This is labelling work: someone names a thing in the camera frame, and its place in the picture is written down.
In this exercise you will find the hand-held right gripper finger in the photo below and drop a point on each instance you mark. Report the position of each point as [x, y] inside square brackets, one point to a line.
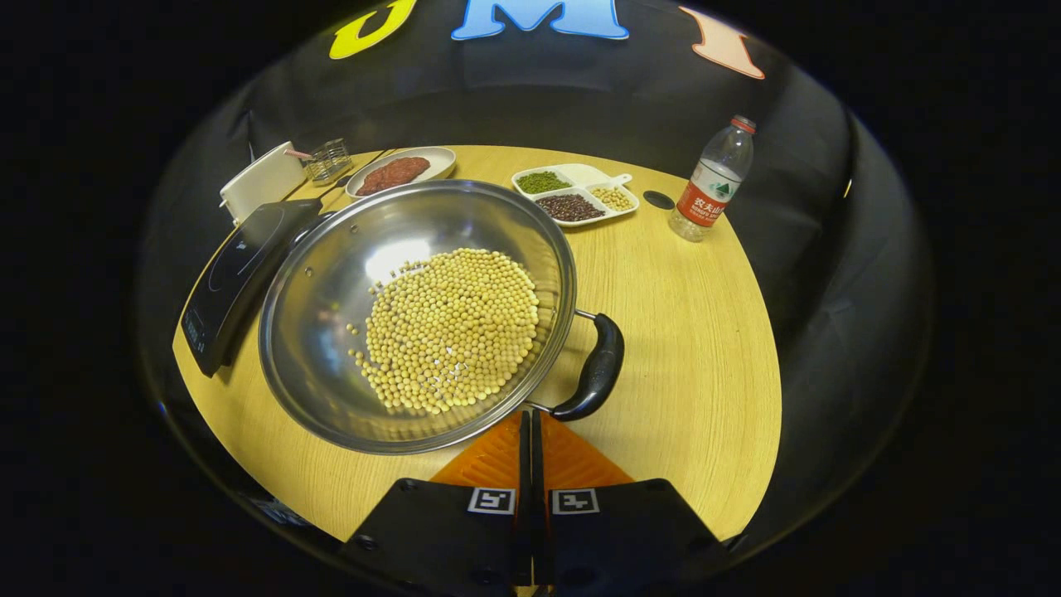
[537, 497]
[525, 497]

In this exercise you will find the large soybean pile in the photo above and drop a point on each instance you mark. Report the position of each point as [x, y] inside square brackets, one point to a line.
[448, 332]

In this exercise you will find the black induction cooktop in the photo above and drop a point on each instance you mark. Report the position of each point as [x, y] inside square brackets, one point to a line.
[240, 274]

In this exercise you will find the dark red bean pile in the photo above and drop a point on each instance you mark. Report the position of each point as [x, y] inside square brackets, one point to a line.
[570, 207]

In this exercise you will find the small soybean pile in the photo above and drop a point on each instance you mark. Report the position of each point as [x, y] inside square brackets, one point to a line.
[613, 199]

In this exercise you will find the green mung bean pile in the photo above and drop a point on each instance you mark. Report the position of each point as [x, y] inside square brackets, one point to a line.
[543, 182]

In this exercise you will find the small black round disc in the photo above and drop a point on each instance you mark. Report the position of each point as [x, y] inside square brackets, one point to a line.
[659, 200]

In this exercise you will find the white divided dish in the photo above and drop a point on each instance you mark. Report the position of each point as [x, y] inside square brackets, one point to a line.
[584, 174]

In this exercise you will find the round white plate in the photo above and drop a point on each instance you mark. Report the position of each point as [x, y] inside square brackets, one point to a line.
[439, 162]

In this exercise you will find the clear plastic water bottle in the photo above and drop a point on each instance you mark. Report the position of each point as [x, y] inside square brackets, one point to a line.
[709, 191]

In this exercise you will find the white toaster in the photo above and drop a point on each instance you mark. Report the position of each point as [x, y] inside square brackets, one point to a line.
[261, 186]

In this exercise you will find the pink striped straw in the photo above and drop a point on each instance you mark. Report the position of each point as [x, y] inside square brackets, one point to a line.
[297, 154]

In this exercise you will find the black backdrop cloth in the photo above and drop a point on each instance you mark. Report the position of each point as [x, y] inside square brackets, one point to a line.
[787, 166]

